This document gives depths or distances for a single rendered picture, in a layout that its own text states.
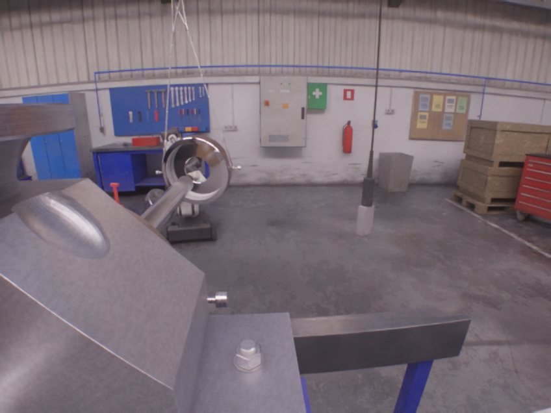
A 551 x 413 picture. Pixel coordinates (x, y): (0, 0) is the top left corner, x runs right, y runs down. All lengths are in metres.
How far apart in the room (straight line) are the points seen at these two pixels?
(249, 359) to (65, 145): 5.78
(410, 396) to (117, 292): 0.97
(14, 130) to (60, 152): 5.81
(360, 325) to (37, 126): 0.77
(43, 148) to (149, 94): 2.12
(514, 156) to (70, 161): 7.15
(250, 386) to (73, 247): 0.24
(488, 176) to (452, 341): 4.15
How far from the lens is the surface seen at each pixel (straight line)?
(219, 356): 0.41
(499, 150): 5.04
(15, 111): 0.30
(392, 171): 5.45
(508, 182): 5.25
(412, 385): 1.08
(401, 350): 0.92
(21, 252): 0.29
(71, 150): 5.98
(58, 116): 0.33
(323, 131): 5.55
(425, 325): 0.89
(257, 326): 0.44
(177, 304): 0.35
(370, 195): 1.21
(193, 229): 3.25
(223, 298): 0.53
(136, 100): 5.84
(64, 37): 6.69
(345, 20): 5.88
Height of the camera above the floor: 1.40
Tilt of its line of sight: 19 degrees down
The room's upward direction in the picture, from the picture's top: straight up
